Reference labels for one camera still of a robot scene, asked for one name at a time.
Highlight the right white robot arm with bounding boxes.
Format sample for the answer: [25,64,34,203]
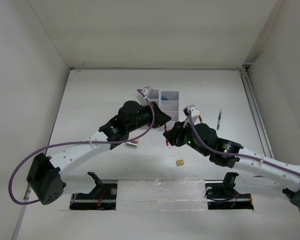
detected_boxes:
[163,121,300,208]

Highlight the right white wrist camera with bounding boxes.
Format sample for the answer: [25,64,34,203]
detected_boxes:
[183,104,200,128]

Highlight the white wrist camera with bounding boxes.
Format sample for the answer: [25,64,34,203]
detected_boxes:
[137,86,153,105]
[183,104,200,128]

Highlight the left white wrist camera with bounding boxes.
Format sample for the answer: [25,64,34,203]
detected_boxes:
[137,86,153,105]

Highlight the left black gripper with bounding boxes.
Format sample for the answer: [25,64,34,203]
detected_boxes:
[126,101,171,133]

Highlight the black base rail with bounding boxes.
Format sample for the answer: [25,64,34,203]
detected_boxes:
[69,172,254,212]

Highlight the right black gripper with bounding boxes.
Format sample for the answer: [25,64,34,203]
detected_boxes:
[162,117,209,157]

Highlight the small tan eraser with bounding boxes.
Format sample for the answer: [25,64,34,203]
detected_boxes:
[176,159,185,167]

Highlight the right white organizer box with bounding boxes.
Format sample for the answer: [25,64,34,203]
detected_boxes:
[160,90,180,128]

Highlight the aluminium side rail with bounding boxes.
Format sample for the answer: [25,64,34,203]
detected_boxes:
[238,65,275,159]

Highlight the pink white mini stapler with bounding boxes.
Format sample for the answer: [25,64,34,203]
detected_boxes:
[125,141,139,148]

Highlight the white organizer box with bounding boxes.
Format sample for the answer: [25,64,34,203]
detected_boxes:
[148,89,160,108]
[160,90,180,128]

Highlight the left white organizer box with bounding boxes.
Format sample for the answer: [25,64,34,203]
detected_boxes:
[148,89,160,108]

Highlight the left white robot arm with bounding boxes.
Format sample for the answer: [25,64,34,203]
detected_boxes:
[26,100,172,205]

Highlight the green pen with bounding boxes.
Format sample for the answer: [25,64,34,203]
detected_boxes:
[216,108,222,131]

